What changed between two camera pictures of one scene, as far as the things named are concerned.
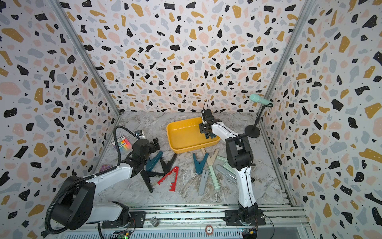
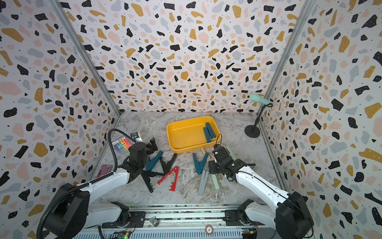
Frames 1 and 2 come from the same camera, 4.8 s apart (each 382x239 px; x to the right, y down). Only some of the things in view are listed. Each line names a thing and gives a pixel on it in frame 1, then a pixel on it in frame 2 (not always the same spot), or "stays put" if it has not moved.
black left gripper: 153,147 stays put
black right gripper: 202,127 -> 212,166
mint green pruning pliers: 214,178 stays put
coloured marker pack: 123,144 stays put
